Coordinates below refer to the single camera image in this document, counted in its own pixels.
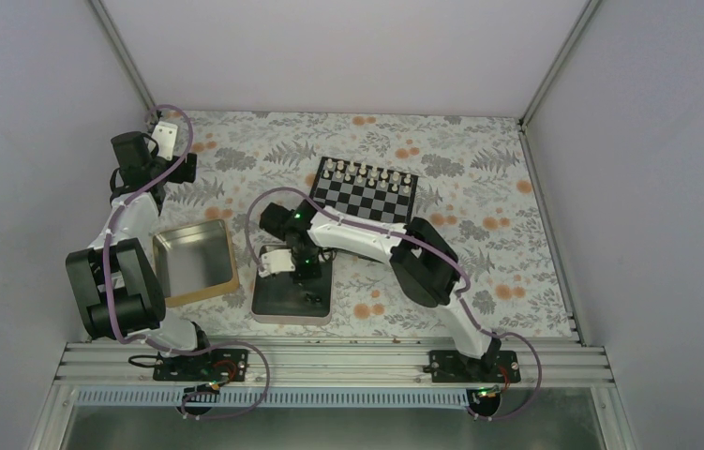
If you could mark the grey slotted cable duct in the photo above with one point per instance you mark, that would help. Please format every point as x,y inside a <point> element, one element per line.
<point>277,397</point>

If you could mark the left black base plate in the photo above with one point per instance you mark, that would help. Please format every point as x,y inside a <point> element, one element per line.
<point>218,366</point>

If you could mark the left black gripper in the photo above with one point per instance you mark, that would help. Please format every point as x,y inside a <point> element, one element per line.
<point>178,175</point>

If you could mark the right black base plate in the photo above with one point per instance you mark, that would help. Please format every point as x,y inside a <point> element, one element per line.
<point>445,366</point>

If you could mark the black grey chess board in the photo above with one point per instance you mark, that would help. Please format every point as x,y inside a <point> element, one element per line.
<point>365,208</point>

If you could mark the silver tin with black pieces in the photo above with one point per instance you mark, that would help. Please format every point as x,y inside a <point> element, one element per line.
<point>279,299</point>

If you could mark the aluminium rail frame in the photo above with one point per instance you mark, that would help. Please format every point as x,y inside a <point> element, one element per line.
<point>334,363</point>

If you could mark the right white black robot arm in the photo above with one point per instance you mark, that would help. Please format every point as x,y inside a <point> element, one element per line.
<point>426,268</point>

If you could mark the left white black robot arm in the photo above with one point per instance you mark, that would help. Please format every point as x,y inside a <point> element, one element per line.
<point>117,292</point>

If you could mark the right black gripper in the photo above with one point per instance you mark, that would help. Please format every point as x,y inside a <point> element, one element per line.
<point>310,274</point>

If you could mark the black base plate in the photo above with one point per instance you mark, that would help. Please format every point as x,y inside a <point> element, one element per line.
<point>445,366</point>
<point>218,366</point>

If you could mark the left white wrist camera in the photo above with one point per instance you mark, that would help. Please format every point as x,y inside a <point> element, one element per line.
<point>163,139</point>

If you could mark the empty gold silver tin lid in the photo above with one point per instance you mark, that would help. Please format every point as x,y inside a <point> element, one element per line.
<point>195,262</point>

